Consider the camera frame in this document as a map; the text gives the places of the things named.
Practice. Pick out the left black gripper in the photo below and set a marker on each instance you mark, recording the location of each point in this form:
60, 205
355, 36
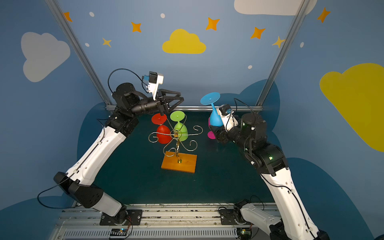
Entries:
162, 103

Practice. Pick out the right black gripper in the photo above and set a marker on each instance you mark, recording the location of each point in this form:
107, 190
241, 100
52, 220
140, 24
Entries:
220, 133

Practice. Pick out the pink wine glass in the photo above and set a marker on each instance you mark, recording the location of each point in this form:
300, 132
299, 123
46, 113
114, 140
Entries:
210, 134

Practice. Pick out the blue wine glass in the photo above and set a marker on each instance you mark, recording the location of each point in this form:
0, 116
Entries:
210, 99

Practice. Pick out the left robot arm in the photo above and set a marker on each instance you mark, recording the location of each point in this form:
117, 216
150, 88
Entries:
78, 181

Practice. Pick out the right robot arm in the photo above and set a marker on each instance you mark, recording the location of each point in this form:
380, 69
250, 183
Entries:
250, 134

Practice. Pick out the red wine glass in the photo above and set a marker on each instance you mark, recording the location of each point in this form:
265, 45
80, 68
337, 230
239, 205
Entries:
163, 133

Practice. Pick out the back green wine glass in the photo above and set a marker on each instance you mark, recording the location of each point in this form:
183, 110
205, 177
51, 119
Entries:
180, 128

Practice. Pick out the orange wooden rack base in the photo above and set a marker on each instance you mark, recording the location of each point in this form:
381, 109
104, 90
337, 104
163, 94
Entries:
185, 163

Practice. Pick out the right circuit board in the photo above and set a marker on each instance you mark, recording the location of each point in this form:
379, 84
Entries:
244, 234

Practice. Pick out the circuit board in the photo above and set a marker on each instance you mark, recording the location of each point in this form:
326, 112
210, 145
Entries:
244, 234
119, 234

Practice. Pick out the left circuit board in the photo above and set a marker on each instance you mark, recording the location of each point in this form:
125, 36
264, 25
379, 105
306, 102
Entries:
119, 234

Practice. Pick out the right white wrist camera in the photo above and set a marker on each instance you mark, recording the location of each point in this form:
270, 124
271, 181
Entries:
227, 116

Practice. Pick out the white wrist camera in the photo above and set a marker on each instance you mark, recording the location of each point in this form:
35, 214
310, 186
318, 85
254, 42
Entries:
154, 80
227, 116

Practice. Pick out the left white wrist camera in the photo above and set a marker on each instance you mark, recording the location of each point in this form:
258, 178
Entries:
154, 80

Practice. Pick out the aluminium frame back bar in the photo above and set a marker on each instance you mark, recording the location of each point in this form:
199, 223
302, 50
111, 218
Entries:
202, 108

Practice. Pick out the gold wire glass rack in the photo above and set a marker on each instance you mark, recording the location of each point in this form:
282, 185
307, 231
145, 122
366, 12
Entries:
175, 144

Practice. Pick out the aluminium frame left post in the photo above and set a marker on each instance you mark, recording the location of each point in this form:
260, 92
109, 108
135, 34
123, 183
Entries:
73, 40

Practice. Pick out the aluminium frame post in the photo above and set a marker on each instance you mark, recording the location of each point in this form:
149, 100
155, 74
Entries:
73, 40
290, 37

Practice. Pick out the aluminium frame right post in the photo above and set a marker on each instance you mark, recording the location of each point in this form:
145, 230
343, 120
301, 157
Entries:
290, 37

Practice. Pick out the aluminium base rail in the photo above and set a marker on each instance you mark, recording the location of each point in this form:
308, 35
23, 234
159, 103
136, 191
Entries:
158, 222

